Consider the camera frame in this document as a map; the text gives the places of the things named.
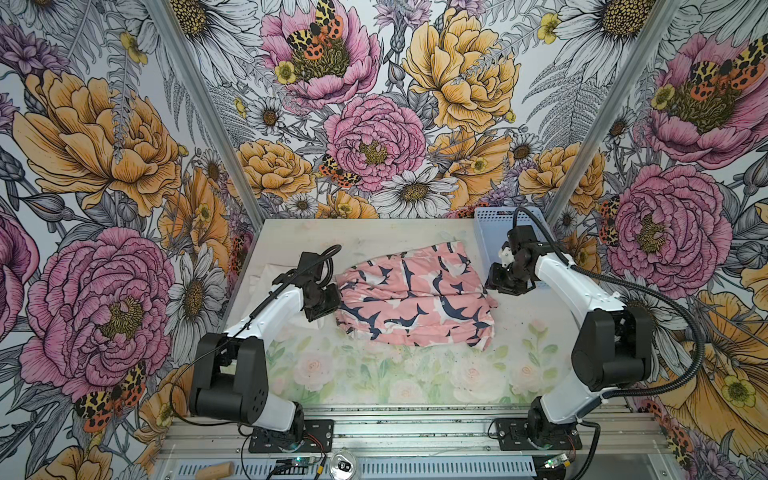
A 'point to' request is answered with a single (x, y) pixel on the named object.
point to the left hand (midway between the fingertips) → (335, 314)
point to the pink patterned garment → (433, 297)
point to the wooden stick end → (216, 471)
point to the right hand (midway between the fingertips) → (493, 294)
